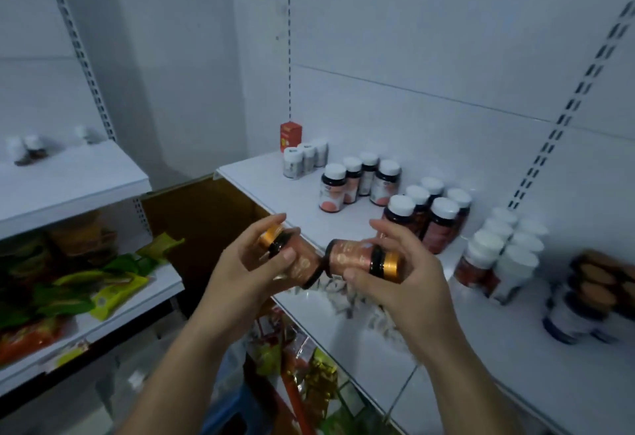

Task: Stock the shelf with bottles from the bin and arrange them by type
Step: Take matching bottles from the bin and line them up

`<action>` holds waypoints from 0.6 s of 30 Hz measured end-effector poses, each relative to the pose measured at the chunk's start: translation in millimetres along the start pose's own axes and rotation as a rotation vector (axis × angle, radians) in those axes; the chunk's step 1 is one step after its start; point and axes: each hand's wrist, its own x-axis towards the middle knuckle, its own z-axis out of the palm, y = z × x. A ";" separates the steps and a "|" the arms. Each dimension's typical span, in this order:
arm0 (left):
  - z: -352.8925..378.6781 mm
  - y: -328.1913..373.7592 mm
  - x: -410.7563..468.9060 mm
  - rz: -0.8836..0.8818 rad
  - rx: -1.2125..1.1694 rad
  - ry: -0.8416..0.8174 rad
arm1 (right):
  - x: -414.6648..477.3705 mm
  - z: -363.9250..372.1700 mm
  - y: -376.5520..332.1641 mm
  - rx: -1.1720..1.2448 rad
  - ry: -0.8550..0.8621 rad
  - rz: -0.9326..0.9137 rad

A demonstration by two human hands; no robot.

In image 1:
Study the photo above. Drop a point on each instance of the person's left hand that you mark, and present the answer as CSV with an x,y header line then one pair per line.
x,y
233,291

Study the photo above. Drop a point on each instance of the person's right hand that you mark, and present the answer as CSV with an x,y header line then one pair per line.
x,y
421,301

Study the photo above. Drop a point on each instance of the amber brown-cap bottle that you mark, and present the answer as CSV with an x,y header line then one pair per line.
x,y
354,256
307,266

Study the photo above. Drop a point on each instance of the white metal shelf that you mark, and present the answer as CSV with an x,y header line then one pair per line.
x,y
74,177
278,187

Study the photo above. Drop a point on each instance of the silver label bottle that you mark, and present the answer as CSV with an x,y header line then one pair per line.
x,y
308,152
321,149
293,164

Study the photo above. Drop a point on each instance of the purple label brown-cap bottle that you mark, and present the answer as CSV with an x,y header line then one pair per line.
x,y
626,301
595,258
595,281
570,315

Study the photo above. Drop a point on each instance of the red carton box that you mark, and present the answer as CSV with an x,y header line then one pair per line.
x,y
290,134

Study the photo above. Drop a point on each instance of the pile of mixed packets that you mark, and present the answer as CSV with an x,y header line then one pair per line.
x,y
307,375

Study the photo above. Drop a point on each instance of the pile of snack bags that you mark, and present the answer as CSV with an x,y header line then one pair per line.
x,y
114,296

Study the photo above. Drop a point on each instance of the blue plastic stool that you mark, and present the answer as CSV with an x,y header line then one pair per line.
x,y
228,410

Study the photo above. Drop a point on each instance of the orange instant noodle cup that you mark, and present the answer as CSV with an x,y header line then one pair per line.
x,y
79,239

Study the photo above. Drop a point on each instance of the red yellow price tag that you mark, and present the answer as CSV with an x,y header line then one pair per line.
x,y
67,356

